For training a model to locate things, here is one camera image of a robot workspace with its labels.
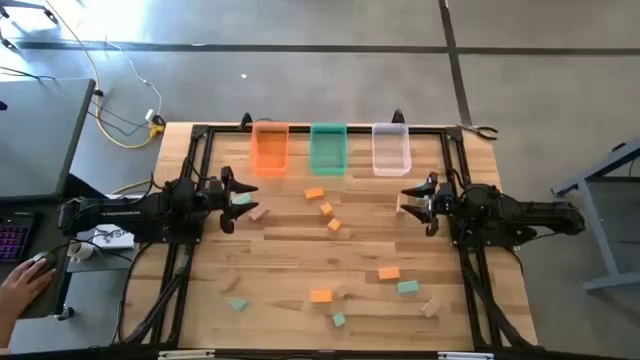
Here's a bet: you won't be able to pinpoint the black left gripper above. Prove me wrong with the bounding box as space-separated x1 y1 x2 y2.
199 165 261 235

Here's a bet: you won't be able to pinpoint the yellow floor cable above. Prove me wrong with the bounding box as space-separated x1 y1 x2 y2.
43 0 167 150

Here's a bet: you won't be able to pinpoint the white cup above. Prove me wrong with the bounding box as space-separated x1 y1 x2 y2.
66 241 95 263

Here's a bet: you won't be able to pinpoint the white strip on crossbar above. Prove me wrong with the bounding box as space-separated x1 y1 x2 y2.
158 349 216 360
438 351 495 360

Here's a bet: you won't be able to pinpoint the translucent green plastic bin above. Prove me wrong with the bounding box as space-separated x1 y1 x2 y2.
309 122 349 177

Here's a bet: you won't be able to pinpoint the black front crossbar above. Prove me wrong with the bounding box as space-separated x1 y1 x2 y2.
0 344 640 360

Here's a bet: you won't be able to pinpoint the black stand legs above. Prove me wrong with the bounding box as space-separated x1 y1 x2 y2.
0 0 59 51

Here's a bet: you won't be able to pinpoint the black handled pliers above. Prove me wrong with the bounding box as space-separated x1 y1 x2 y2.
457 123 500 142

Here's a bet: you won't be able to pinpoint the white printed box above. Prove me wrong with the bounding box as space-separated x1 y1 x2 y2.
79 224 136 250

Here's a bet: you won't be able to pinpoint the translucent orange plastic bin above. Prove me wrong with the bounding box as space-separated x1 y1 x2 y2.
250 121 291 177

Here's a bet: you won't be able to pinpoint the black aluminium table frame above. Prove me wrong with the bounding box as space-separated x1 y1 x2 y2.
112 122 539 351

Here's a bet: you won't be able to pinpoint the dark desk top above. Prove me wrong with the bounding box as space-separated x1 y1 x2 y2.
0 197 81 321

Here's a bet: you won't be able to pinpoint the grey desk top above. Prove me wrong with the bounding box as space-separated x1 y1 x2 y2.
0 78 96 201

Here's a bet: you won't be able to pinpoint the white floor cable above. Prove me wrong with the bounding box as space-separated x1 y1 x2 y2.
102 34 164 124

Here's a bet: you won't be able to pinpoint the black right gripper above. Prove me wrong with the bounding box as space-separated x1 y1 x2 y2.
400 171 456 238

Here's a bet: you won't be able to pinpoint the person's hand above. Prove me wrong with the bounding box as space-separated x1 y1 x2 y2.
0 258 56 331

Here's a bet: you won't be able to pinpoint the backlit black keyboard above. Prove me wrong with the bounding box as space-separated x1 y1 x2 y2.
0 212 36 265

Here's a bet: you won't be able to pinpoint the grey metal table frame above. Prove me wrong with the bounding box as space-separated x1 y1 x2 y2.
551 138 640 294

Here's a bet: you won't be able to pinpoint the clear plastic bin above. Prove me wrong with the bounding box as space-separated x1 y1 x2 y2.
371 122 413 178

